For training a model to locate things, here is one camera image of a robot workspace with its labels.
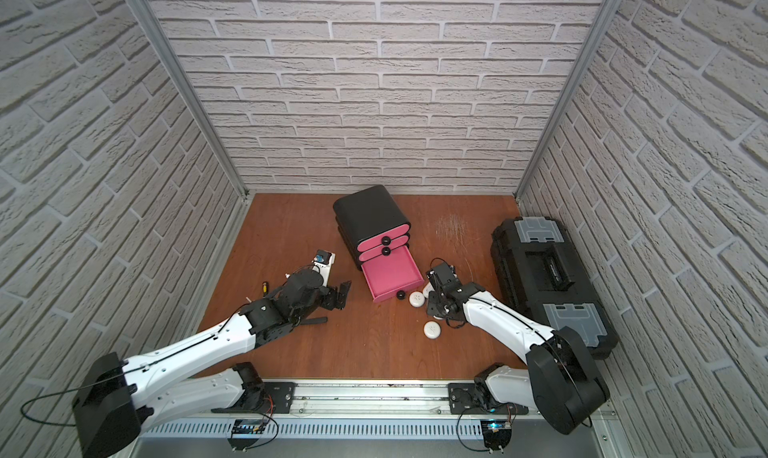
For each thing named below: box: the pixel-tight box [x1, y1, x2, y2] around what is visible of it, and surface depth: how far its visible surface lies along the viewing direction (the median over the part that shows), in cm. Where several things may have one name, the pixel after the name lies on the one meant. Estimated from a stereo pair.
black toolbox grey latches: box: [491, 216, 619, 359], surface depth 80 cm
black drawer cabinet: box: [333, 185, 412, 271], surface depth 94 cm
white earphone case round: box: [409, 291, 425, 308], surface depth 91 cm
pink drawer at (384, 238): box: [356, 224, 411, 252], surface depth 89 cm
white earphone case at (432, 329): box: [422, 320, 442, 340], surface depth 85 cm
